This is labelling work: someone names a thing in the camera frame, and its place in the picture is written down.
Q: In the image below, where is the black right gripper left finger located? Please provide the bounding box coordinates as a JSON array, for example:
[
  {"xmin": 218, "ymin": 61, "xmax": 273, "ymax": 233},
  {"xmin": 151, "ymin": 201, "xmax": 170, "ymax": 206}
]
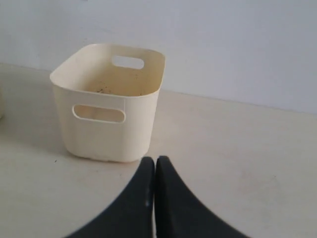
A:
[{"xmin": 68, "ymin": 157, "xmax": 155, "ymax": 238}]

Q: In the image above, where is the small cream bin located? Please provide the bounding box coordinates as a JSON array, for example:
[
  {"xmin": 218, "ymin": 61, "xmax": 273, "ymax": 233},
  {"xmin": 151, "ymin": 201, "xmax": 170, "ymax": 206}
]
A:
[{"xmin": 50, "ymin": 44, "xmax": 165, "ymax": 163}]

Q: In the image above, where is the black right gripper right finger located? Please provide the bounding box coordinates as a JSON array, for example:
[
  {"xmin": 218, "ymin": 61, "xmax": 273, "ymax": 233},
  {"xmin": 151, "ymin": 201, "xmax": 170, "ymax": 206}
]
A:
[{"xmin": 155, "ymin": 156, "xmax": 246, "ymax": 238}]

